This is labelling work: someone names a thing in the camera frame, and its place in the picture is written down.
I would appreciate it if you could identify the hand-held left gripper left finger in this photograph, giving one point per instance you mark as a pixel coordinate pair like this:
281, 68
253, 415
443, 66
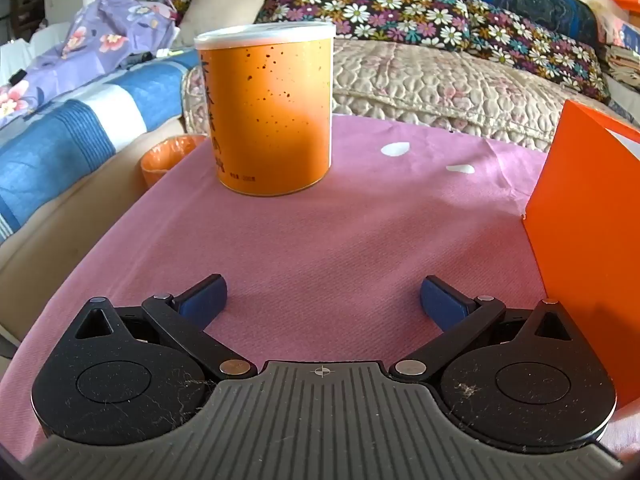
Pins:
202, 305

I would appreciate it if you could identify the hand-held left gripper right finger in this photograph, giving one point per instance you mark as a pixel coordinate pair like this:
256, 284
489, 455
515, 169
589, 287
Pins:
440, 301

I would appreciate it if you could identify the pink tablecloth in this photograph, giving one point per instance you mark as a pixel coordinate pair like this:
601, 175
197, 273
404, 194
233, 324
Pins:
325, 240

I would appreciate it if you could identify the small orange lined bin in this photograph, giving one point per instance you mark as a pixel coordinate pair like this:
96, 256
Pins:
165, 160

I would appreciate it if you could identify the beige sofa seat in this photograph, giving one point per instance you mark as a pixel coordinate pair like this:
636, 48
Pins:
60, 240

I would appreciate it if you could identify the orange cardboard box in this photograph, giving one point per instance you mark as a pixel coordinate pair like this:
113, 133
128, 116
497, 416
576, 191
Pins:
585, 235

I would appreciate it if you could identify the orange canister with white lid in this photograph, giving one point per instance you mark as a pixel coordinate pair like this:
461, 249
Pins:
270, 110

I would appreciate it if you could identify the blue white striped blanket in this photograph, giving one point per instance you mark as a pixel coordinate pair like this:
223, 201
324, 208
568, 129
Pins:
50, 155

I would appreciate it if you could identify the beige quilted blanket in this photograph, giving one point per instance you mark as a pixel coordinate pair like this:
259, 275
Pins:
425, 85

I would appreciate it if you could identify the purple floral blanket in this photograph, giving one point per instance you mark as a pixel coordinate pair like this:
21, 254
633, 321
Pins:
100, 25

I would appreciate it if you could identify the beige pillow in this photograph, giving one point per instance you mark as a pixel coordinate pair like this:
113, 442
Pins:
225, 5

